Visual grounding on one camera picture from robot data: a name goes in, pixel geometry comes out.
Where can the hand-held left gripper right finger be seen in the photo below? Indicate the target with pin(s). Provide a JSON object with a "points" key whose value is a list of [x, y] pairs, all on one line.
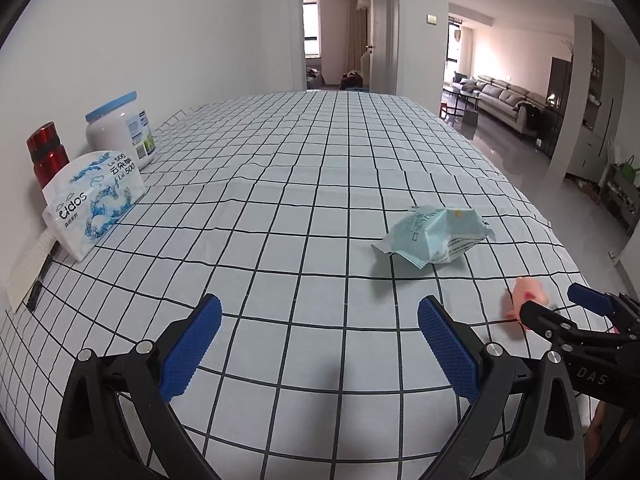
{"points": [[449, 350]]}

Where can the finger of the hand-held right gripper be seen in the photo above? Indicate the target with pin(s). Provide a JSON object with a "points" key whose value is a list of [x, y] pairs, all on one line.
{"points": [[542, 317], [592, 300]]}

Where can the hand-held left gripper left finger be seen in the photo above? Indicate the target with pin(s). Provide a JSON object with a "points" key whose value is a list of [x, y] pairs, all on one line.
{"points": [[192, 347]]}

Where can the small peach pink toy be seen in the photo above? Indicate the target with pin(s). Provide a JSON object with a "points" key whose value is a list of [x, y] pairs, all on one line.
{"points": [[530, 290]]}

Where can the light blue wipes packet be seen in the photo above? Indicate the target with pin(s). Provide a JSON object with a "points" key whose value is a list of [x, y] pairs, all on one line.
{"points": [[435, 235]]}

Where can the low shoe rack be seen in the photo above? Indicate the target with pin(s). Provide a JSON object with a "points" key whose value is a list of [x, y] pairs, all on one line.
{"points": [[622, 200]]}

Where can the green bag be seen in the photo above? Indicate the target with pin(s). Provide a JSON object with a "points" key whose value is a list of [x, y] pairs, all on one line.
{"points": [[631, 170]]}

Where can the black flat stick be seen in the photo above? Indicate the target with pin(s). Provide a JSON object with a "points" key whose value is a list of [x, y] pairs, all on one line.
{"points": [[40, 285]]}

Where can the white and blue tissue pack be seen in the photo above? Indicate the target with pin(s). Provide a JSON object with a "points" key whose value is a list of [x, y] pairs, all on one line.
{"points": [[95, 205]]}

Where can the white black checked tablecloth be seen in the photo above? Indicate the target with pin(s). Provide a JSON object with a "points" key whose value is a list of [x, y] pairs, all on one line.
{"points": [[300, 185]]}

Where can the dark tall cabinet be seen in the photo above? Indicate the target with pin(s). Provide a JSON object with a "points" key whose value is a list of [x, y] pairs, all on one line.
{"points": [[560, 105]]}

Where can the white shelf unit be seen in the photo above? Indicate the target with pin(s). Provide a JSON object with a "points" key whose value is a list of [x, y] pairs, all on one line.
{"points": [[595, 100]]}

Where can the grey box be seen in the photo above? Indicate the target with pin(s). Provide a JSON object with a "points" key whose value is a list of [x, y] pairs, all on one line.
{"points": [[470, 121]]}

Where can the grey sofa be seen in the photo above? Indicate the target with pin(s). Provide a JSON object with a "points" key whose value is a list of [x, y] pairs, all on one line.
{"points": [[505, 100]]}

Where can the white jar with blue lid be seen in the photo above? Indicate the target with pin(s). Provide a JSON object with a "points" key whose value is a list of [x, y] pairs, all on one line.
{"points": [[117, 130]]}

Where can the dark coffee table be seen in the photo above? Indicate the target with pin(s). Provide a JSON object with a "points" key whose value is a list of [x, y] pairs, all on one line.
{"points": [[460, 97]]}

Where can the red bottle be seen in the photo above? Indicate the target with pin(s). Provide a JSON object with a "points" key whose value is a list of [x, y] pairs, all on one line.
{"points": [[47, 155]]}

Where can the dark bag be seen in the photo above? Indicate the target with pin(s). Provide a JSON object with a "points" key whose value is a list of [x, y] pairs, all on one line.
{"points": [[351, 81]]}

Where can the large living room window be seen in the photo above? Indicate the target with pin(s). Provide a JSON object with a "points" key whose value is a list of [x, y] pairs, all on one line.
{"points": [[453, 45]]}

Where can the beige curtain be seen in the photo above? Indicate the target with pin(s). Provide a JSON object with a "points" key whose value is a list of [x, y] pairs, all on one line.
{"points": [[357, 40]]}

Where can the white door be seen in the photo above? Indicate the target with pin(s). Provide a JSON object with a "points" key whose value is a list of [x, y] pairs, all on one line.
{"points": [[382, 25]]}

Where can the wall switch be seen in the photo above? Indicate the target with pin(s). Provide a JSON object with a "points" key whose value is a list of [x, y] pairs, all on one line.
{"points": [[431, 18]]}

